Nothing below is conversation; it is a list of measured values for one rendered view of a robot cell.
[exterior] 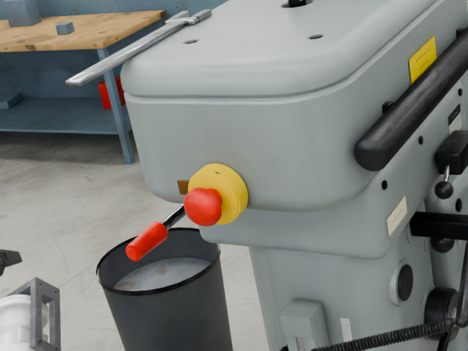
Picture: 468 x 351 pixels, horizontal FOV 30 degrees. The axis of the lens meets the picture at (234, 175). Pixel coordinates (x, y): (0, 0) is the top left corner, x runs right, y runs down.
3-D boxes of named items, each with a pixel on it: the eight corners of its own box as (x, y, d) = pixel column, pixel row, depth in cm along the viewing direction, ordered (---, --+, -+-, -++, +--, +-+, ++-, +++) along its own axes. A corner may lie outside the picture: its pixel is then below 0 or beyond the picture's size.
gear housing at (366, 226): (386, 266, 94) (375, 182, 90) (197, 246, 106) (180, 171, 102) (473, 143, 119) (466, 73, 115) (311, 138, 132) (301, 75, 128)
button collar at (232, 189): (244, 227, 86) (232, 172, 83) (193, 223, 89) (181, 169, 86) (253, 218, 87) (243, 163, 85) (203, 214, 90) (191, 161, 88)
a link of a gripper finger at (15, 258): (20, 266, 154) (1, 267, 148) (13, 249, 154) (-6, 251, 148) (28, 262, 153) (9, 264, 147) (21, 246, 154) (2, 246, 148)
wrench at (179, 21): (90, 87, 83) (88, 79, 83) (58, 88, 85) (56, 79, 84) (212, 14, 102) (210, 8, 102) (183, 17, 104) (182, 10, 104)
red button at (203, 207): (218, 232, 84) (210, 194, 82) (184, 228, 86) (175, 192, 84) (235, 216, 86) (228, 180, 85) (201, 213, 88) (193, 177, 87)
